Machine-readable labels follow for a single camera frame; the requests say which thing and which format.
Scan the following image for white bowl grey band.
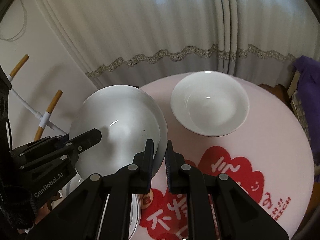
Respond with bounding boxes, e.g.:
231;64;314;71
69;85;168;179

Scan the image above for white bowl red label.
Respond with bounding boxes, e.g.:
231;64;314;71
170;71;249;137

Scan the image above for wooden chair white connectors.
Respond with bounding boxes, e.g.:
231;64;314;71
7;54;66;141

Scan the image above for pink round table mat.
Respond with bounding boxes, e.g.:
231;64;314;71
142;74;314;237

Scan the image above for white curtain lace trim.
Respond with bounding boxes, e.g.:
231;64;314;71
32;0;316;90

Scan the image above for brown sofa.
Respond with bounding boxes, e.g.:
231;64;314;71
287;69;320;170

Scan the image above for purple cloth on sofa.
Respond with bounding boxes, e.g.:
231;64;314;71
293;55;320;151

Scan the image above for grey wall cable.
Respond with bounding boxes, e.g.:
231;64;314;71
0;0;28;42

